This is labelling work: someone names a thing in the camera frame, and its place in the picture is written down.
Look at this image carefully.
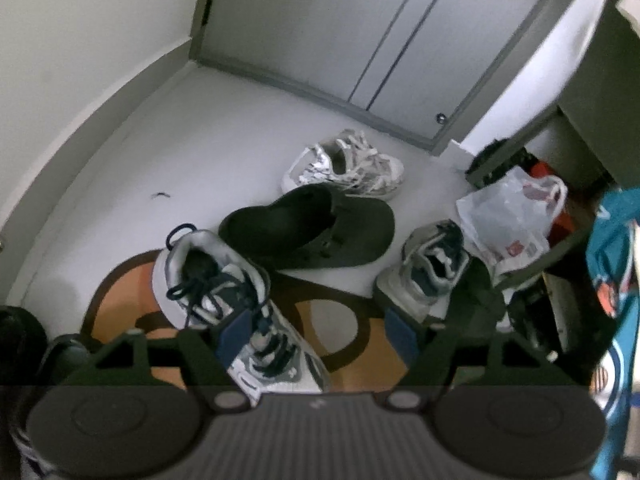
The black shoe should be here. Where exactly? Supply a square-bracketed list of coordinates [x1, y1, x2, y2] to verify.
[0, 305, 51, 396]

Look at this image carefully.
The black brush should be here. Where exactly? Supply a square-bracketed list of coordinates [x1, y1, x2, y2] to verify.
[465, 137, 521, 186]

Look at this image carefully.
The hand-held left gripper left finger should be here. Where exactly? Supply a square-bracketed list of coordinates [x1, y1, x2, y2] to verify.
[92, 307, 273, 413]

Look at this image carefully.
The orange item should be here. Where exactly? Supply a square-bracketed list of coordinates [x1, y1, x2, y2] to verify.
[525, 157, 571, 231]

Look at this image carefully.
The grey navy laced sneaker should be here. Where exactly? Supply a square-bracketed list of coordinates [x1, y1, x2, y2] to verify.
[151, 225, 332, 408]
[374, 220, 496, 328]

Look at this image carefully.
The round orange brown rug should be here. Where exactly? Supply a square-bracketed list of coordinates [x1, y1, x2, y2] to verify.
[80, 250, 416, 396]

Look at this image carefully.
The grey entrance door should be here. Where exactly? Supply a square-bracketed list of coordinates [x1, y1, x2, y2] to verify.
[190, 0, 596, 156]

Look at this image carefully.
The white patterned sneaker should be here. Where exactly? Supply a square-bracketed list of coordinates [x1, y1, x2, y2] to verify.
[325, 129, 405, 200]
[281, 144, 346, 196]

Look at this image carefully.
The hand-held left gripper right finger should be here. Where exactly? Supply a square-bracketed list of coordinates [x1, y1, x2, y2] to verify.
[384, 305, 557, 412]

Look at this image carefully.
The white plastic bag red print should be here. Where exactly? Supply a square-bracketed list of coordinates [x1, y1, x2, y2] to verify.
[456, 165, 568, 273]

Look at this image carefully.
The teal printed bag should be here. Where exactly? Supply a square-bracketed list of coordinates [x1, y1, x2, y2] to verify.
[585, 187, 640, 480]

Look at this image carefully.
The dark cabinet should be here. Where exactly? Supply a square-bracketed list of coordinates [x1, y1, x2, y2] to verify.
[465, 0, 640, 201]

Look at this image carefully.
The black bag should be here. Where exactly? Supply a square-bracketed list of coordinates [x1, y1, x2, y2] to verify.
[495, 260, 601, 366]

